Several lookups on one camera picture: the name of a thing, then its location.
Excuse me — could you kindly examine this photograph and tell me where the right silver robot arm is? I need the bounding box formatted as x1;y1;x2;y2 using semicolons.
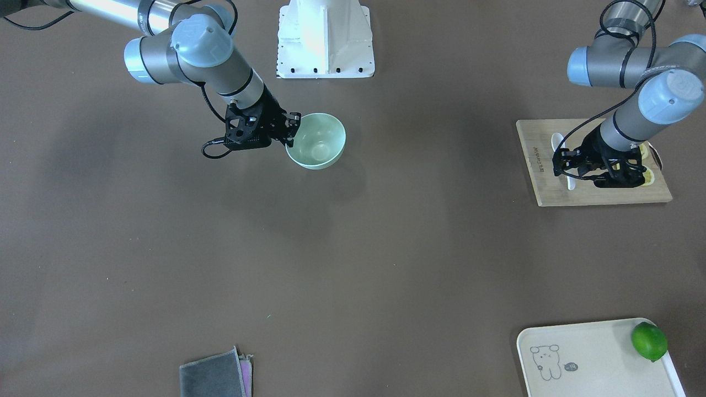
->
2;1;302;152

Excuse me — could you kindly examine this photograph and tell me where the green ceramic bowl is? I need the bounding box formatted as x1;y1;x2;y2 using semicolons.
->
285;113;346;169

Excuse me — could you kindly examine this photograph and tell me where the white pedestal column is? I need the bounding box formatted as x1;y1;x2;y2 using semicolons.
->
276;1;376;79

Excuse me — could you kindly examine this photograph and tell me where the grey folded cloth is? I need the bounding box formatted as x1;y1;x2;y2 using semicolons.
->
179;347;254;396

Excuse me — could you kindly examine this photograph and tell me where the green lime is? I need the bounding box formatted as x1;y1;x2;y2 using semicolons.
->
630;321;668;362

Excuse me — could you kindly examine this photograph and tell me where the bamboo cutting board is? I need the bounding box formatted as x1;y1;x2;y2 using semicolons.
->
515;119;673;207

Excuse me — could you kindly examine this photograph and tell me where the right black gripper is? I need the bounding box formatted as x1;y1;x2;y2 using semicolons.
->
224;88;302;151

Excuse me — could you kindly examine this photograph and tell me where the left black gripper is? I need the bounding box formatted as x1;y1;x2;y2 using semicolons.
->
553;126;646;188

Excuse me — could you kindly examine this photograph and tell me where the cream rabbit tray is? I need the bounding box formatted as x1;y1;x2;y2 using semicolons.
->
516;318;685;396

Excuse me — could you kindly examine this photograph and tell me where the white ceramic spoon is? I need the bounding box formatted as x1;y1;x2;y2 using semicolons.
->
550;132;576;191

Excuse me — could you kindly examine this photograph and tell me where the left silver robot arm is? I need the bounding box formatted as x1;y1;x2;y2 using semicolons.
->
552;1;705;188

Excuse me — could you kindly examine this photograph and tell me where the lemon slice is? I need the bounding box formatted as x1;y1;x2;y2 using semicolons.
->
640;168;655;187
638;142;650;160

